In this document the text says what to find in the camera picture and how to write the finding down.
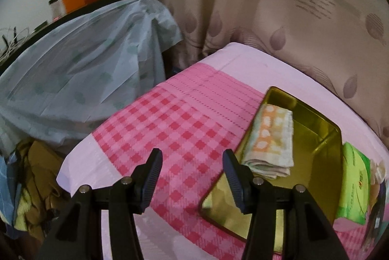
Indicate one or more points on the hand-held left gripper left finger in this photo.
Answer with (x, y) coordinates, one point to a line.
(152, 184)

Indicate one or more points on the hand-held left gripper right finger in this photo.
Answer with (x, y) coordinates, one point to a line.
(232, 181)

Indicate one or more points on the gold metal tin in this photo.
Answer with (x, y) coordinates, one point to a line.
(307, 138)

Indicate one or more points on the orange green checkered folded towel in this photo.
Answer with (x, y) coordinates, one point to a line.
(270, 138)

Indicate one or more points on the pink checkered blanket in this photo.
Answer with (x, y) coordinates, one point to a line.
(188, 114)

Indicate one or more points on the yellow brown cloth pile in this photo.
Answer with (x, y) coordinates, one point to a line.
(39, 175)

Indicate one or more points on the green tissue pack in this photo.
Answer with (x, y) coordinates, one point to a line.
(352, 181)

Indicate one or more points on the light blue cover cloth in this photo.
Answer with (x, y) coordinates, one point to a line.
(91, 65)

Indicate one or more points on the cream fluffy cloth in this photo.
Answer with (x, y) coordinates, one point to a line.
(377, 170)

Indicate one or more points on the dark brown pouch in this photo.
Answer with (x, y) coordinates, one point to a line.
(376, 208)

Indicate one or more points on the beige leaf print curtain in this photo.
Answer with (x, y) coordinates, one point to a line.
(258, 4)

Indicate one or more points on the orange box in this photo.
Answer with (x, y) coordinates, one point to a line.
(74, 3)

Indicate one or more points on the clear jar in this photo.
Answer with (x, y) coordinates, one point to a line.
(54, 9)

